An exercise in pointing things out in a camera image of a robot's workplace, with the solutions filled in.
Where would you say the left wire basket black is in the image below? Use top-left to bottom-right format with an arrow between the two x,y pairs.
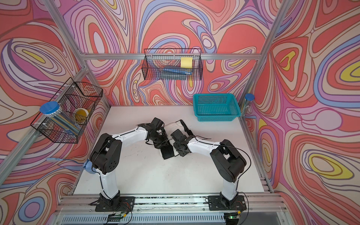
31,78 -> 103,143

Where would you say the yellow tape roll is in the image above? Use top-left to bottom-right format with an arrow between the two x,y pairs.
73,108 -> 89,124

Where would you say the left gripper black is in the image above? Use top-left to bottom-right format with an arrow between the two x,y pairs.
149,132 -> 171,149

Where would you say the teal plastic basket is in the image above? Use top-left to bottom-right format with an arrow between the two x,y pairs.
193,93 -> 242,122

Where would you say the aluminium rail front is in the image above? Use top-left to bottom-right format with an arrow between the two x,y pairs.
55,193 -> 289,214

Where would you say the blue lid straw jar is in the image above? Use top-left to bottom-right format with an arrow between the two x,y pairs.
39,101 -> 81,137

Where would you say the blue lid corner jar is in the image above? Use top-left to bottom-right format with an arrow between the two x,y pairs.
241,93 -> 255,116

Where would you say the wire basket black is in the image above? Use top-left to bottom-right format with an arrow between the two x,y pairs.
31,78 -> 103,143
142,48 -> 203,81

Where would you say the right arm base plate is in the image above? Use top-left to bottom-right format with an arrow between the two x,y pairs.
206,195 -> 247,212

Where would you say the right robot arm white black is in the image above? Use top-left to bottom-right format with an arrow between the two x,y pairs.
171,129 -> 247,202

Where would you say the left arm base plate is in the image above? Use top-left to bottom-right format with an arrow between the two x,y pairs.
95,195 -> 135,212

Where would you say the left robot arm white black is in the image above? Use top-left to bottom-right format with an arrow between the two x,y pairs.
89,118 -> 175,203

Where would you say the back wire basket black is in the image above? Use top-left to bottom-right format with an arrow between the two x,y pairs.
142,48 -> 203,81

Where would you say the yellow sticky note pad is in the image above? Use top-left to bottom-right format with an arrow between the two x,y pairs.
181,57 -> 193,69

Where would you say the black white checkered pillowcase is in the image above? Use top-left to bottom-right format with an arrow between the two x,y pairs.
160,120 -> 195,159

